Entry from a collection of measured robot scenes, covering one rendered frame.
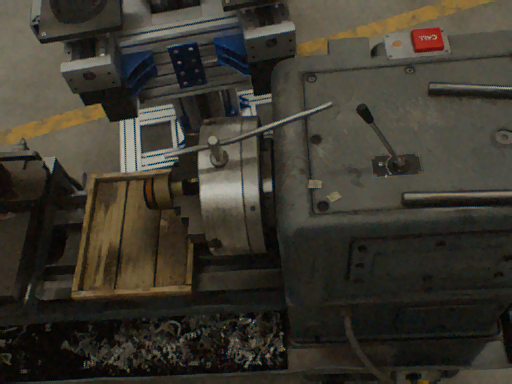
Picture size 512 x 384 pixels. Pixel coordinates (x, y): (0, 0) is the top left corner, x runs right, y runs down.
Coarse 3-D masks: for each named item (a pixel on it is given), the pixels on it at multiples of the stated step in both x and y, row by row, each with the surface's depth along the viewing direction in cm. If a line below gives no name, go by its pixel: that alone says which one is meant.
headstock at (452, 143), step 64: (320, 64) 123; (384, 64) 121; (448, 64) 119; (320, 128) 114; (384, 128) 113; (448, 128) 111; (320, 192) 106; (384, 192) 105; (320, 256) 112; (384, 256) 114; (448, 256) 115
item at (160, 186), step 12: (144, 180) 130; (156, 180) 128; (168, 180) 127; (180, 180) 128; (144, 192) 128; (156, 192) 127; (168, 192) 127; (180, 192) 128; (156, 204) 129; (168, 204) 128
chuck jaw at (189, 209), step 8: (176, 200) 127; (184, 200) 127; (192, 200) 126; (176, 208) 126; (184, 208) 125; (192, 208) 125; (184, 216) 124; (192, 216) 124; (200, 216) 124; (184, 224) 126; (192, 224) 123; (200, 224) 122; (192, 232) 121; (200, 232) 121; (192, 240) 123; (200, 240) 123; (216, 240) 121; (216, 248) 123
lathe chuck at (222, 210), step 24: (216, 120) 124; (240, 120) 123; (240, 144) 116; (216, 168) 115; (240, 168) 114; (216, 192) 114; (240, 192) 114; (216, 216) 116; (240, 216) 116; (240, 240) 119
